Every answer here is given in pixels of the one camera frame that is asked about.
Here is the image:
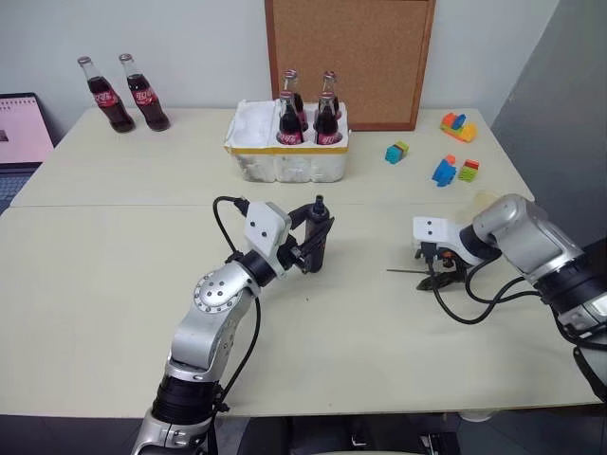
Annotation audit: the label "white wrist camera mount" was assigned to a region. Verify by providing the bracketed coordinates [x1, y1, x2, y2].
[411, 215, 500, 267]
[243, 201, 293, 279]

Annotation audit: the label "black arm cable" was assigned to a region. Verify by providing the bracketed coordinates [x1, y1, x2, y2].
[432, 258, 554, 326]
[208, 194, 263, 455]

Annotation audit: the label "cyan green purple toy blocks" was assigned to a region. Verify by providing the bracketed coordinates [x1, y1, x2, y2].
[384, 139, 411, 166]

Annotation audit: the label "cork board with wooden frame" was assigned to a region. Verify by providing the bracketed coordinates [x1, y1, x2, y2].
[264, 0, 437, 133]

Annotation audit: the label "open laptop with pink screen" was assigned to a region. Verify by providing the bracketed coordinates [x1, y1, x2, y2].
[0, 92, 56, 210]

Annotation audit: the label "blue orange toy blocks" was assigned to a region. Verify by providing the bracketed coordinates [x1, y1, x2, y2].
[430, 154, 459, 190]

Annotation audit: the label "green red yellow toy blocks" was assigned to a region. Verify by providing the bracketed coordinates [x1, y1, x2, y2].
[457, 159, 481, 183]

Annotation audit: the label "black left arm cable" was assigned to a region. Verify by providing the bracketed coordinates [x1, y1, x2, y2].
[208, 194, 263, 455]

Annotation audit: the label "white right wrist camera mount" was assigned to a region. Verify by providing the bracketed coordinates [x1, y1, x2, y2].
[411, 215, 500, 267]

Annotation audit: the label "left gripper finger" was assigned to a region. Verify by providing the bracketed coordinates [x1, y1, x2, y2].
[294, 215, 336, 255]
[284, 204, 317, 233]

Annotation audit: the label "orange yellow green toy blocks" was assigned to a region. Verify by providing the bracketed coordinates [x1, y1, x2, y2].
[440, 111, 478, 143]

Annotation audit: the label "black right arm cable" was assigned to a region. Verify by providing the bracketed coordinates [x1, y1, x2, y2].
[432, 258, 554, 326]

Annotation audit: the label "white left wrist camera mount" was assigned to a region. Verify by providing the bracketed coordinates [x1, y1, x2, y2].
[243, 201, 293, 279]

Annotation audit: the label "white styrofoam box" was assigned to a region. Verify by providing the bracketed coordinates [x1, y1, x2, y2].
[222, 98, 352, 184]

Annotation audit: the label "glass cola bottle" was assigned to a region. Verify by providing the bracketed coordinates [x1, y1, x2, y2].
[275, 90, 306, 146]
[282, 67, 309, 133]
[313, 91, 344, 146]
[118, 52, 173, 133]
[322, 69, 344, 121]
[76, 55, 137, 135]

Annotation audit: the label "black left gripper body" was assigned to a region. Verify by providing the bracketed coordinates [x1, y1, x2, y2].
[277, 235, 310, 276]

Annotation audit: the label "white round object under table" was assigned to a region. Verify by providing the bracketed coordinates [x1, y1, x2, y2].
[458, 409, 495, 424]

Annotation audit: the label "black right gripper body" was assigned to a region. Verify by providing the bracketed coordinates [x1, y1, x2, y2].
[414, 240, 469, 277]

